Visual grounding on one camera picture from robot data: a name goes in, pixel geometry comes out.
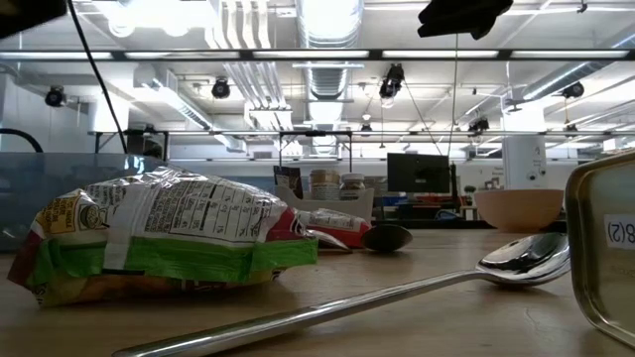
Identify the glass jar white lid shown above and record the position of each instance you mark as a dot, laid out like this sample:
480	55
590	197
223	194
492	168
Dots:
352	187

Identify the small tan cup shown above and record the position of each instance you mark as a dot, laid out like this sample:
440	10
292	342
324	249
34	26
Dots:
325	186

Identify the white plastic bin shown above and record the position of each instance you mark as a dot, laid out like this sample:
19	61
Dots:
342	210

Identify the red ramen packet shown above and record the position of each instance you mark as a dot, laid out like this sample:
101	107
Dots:
337	228

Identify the green ramen packet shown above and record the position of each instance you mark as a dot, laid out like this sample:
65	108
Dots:
173	223

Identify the translucent grey plastic bin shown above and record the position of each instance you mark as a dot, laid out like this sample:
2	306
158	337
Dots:
30	198

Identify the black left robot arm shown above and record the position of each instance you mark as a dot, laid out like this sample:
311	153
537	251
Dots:
25	15

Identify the black ceiling spotlight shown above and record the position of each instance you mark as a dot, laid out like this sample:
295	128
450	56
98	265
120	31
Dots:
220	89
392	82
54	96
478	125
573	90

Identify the white column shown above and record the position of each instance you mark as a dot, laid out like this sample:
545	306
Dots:
526	163

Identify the black monitor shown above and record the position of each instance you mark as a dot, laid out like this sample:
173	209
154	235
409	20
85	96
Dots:
418	173

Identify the peach bowl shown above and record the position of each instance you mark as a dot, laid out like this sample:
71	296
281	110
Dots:
518	210

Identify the dark cluttered desk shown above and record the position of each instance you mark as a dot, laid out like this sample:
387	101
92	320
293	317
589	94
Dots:
407	213

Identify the all-metal silver spoon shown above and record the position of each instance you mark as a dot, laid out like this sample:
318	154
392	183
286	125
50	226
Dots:
526	258

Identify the red rectangular tin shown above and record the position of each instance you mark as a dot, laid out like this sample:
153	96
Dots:
600	258

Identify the person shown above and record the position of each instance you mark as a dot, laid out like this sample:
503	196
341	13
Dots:
154	149

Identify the black aluminium table frame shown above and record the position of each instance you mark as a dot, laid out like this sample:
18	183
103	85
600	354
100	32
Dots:
375	54

